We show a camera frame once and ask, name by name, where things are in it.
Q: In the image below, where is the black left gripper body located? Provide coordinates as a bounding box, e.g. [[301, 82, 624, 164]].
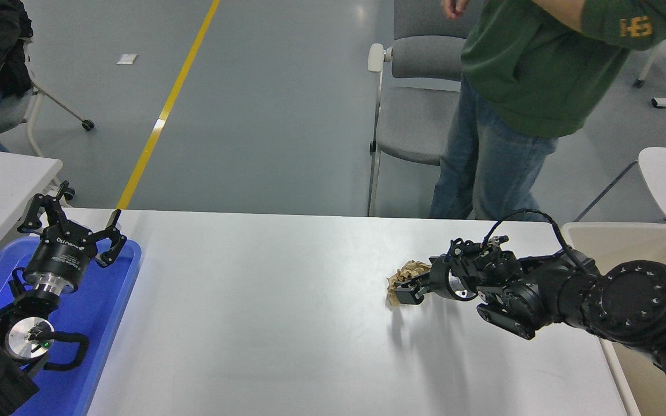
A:
[[24, 226, 98, 284]]

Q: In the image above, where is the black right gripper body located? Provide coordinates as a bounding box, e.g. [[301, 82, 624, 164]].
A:
[[429, 255, 461, 301]]

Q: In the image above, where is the tan paper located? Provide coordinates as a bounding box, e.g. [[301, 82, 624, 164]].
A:
[[387, 260, 432, 310]]

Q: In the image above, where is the standing person's hand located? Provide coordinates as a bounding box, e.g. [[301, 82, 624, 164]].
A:
[[442, 0, 471, 21]]

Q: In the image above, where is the blue plastic tray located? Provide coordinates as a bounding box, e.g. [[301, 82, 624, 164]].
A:
[[0, 236, 143, 416]]

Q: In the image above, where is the white-framed wheeled chair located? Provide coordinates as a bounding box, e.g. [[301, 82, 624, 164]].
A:
[[0, 39, 95, 207]]

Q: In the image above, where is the grey padded armchair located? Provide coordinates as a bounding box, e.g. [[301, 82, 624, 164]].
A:
[[367, 0, 484, 217]]

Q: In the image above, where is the large pale bin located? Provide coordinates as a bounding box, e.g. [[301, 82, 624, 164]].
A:
[[561, 222, 666, 416]]

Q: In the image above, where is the standing person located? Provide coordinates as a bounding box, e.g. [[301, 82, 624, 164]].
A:
[[428, 0, 666, 221]]

